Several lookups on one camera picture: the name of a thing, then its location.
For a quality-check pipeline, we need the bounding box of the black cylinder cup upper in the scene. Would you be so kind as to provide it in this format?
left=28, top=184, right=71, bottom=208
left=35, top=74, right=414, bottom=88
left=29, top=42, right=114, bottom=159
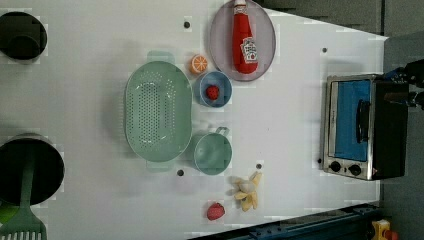
left=0, top=11, right=48, bottom=60

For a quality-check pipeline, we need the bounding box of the grey oval plate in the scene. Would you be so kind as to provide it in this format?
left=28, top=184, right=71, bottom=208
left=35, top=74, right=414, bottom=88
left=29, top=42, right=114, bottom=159
left=208, top=0, right=276, bottom=81

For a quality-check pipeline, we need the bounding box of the yellow red toy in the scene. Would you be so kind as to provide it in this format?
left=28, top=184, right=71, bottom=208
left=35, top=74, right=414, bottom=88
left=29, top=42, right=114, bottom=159
left=372, top=219, right=399, bottom=240

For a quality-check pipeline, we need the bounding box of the peeled banana toy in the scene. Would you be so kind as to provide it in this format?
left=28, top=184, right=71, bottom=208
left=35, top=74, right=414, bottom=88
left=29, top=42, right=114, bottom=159
left=229, top=171, right=262, bottom=212

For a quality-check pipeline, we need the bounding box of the red strawberry on table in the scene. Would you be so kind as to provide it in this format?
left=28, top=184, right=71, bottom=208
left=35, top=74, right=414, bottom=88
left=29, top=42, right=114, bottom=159
left=206, top=203, right=225, bottom=221

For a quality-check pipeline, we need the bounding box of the green slotted spatula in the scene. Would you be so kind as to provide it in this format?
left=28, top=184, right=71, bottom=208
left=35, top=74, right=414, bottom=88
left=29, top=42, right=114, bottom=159
left=0, top=146, right=47, bottom=240

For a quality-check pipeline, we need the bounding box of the black utensil holder cup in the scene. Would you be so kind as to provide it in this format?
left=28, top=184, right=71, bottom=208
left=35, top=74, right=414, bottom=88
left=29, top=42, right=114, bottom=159
left=0, top=137, right=65, bottom=205

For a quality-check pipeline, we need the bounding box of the blue bowl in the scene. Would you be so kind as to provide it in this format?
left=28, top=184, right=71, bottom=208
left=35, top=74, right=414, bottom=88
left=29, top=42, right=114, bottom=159
left=193, top=71, right=232, bottom=108

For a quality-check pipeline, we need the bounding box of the red ketchup bottle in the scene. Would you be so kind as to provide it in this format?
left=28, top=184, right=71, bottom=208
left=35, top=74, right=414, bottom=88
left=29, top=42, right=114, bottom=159
left=232, top=0, right=258, bottom=74

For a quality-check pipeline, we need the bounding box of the green cup with handle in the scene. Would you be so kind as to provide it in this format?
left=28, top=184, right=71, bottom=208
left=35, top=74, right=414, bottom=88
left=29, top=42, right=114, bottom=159
left=192, top=127, right=233, bottom=175

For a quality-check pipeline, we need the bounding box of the black silver toaster oven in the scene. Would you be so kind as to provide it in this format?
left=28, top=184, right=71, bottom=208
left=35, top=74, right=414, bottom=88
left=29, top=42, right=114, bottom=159
left=322, top=74, right=409, bottom=181

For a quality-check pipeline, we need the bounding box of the red strawberry in bowl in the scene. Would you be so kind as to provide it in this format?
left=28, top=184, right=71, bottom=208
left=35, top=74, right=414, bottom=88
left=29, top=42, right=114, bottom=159
left=205, top=85, right=219, bottom=101

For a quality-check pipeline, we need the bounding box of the orange slice toy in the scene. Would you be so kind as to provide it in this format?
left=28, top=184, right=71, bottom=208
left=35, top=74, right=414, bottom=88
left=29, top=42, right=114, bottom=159
left=189, top=54, right=208, bottom=74

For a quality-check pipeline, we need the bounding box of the blue metal frame rail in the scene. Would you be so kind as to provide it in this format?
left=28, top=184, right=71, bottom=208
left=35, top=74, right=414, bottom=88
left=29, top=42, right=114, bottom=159
left=190, top=204, right=382, bottom=240

